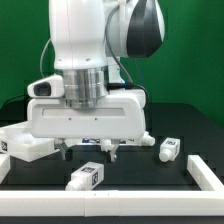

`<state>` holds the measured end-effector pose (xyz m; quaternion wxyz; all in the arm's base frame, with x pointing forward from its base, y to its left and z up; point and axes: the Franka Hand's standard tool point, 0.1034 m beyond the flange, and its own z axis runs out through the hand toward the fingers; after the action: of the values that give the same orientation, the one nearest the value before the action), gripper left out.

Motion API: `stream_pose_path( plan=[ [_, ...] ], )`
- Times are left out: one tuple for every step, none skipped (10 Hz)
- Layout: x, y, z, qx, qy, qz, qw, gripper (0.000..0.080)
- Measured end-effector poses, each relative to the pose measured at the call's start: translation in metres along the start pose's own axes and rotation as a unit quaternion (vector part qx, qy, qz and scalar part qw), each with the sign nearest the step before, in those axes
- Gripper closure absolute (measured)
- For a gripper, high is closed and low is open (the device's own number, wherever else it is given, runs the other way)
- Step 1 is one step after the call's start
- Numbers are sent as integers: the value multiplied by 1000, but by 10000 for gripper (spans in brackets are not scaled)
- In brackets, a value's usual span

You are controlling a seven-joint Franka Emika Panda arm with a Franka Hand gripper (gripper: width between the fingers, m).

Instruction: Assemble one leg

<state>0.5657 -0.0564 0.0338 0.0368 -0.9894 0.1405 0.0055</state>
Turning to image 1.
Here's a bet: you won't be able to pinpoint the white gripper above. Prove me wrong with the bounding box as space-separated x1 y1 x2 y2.
28 89 146 162

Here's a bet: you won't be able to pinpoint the white square tabletop part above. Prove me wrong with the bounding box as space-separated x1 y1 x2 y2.
0 122 58 162

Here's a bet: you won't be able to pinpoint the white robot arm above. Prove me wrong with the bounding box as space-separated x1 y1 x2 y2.
28 0 165 158

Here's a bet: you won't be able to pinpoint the sheet with fiducial tags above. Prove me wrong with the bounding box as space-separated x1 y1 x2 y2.
81 138 126 144

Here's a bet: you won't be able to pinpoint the white block at left edge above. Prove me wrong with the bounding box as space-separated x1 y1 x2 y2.
0 154 11 184

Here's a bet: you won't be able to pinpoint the white U-shaped fence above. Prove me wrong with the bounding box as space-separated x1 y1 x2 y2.
0 155 224 217

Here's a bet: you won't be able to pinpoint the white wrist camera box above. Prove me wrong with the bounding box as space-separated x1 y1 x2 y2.
27 75 65 98

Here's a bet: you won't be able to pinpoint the black cables on table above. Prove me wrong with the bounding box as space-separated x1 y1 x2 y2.
2 93 29 108

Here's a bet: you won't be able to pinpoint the grey camera cable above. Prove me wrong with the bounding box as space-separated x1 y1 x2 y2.
39 37 52 80

